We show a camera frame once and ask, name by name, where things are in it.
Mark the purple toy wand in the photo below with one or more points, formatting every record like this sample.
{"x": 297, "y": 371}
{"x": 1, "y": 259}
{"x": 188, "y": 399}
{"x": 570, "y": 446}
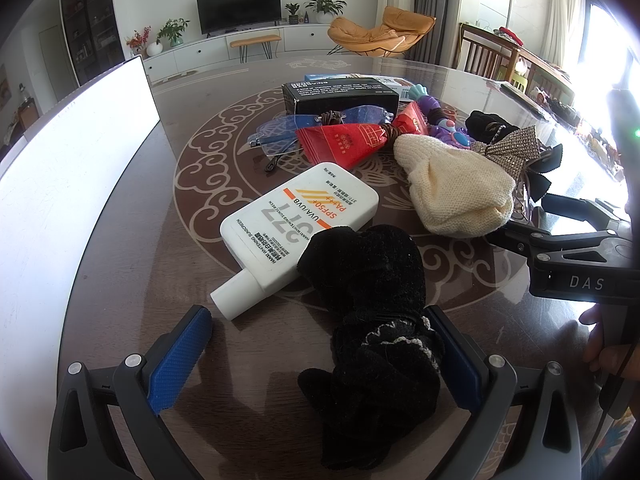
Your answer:
{"x": 440, "y": 115}

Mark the blue glasses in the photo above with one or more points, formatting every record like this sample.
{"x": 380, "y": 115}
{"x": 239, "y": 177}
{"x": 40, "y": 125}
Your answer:
{"x": 280, "y": 127}

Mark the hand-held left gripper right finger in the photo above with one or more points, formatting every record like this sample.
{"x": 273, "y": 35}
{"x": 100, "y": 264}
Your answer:
{"x": 457, "y": 360}

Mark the white television cabinet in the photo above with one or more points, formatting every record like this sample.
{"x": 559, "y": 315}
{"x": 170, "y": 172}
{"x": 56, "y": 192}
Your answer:
{"x": 200, "y": 57}

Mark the wooden chair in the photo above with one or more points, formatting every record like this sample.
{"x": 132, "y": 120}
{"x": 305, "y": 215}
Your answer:
{"x": 480, "y": 55}

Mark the black television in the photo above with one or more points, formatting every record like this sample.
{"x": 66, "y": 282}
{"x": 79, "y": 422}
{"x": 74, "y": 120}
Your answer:
{"x": 237, "y": 7}

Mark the white and blue cream box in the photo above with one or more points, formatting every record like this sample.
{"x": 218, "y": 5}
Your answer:
{"x": 400, "y": 87}

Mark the orange lounge chair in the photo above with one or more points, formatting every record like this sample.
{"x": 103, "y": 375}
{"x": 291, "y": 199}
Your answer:
{"x": 385, "y": 30}

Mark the white sunscreen bottle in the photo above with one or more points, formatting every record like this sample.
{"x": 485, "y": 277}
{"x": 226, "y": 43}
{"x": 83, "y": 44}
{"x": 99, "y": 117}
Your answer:
{"x": 280, "y": 220}

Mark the rhinestone bow hair clip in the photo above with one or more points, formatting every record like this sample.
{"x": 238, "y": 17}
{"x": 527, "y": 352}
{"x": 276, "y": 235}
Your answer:
{"x": 515, "y": 147}

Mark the dark display cabinet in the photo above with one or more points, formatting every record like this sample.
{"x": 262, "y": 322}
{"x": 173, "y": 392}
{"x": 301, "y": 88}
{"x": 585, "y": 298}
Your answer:
{"x": 90, "y": 25}

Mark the wooden bench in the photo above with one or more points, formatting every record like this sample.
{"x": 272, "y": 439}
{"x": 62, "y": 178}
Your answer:
{"x": 255, "y": 40}

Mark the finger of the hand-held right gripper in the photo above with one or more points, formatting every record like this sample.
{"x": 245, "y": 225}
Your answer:
{"x": 565, "y": 205}
{"x": 515, "y": 240}

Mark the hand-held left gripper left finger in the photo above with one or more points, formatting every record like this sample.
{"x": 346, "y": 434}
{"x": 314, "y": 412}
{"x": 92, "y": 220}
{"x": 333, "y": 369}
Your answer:
{"x": 180, "y": 360}

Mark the large potted plant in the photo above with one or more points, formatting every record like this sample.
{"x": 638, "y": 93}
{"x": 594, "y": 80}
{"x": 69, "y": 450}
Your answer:
{"x": 325, "y": 5}

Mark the black cardboard box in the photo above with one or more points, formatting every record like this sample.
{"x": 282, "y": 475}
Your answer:
{"x": 340, "y": 97}

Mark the white vase with red flowers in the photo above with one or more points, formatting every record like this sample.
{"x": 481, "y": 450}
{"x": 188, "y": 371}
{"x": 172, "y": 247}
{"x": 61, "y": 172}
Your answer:
{"x": 154, "y": 49}

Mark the person's right hand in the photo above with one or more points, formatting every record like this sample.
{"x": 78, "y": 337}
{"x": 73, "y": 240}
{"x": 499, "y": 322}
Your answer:
{"x": 595, "y": 330}

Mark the red snack packet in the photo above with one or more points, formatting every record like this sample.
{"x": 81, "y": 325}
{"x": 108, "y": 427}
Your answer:
{"x": 345, "y": 140}

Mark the bushy potted plant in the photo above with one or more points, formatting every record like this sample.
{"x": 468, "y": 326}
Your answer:
{"x": 172, "y": 30}

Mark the small potted plant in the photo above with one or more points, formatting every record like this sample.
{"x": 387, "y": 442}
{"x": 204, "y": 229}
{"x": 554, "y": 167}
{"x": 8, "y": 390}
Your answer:
{"x": 293, "y": 12}

